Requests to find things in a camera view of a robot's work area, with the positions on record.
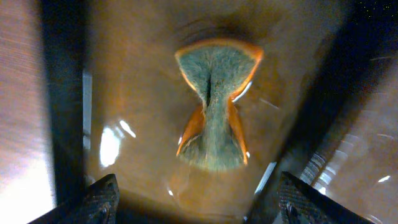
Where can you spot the black sponge tray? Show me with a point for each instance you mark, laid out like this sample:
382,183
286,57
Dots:
118,103

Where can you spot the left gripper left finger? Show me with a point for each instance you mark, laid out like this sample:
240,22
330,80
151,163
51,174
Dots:
98,205

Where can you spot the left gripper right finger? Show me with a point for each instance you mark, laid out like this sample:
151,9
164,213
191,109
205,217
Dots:
300,203

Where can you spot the green and orange sponge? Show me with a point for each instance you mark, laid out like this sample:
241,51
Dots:
218,71

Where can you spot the brown serving tray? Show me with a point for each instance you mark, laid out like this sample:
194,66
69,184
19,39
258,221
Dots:
356,163

